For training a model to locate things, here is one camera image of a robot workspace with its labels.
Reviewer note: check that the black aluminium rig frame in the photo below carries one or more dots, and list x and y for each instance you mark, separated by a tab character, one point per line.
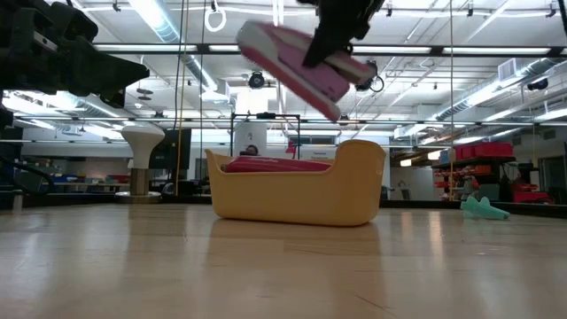
204	49

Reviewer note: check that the background black rig frame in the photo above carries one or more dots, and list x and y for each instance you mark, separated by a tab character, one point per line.
266	115

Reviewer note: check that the black ceiling camera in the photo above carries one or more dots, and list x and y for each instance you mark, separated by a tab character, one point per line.
365	87

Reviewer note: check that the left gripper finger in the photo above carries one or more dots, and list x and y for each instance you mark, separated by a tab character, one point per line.
115	82
111	59

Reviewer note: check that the teal staple remover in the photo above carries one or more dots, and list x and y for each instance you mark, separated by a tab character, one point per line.
485	212

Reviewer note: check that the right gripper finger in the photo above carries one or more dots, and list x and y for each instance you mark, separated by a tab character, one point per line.
325	46

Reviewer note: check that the yellow plastic bin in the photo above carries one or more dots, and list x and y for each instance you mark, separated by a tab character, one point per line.
301	199

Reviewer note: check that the person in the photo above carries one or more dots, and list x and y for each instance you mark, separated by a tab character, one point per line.
251	150

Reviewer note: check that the round overhead camera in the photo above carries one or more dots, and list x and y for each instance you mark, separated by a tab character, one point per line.
256	80

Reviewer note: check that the red storage bins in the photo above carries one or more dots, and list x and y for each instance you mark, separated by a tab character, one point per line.
487	150

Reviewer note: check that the black monitor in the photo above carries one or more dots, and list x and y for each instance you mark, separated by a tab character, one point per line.
170	150

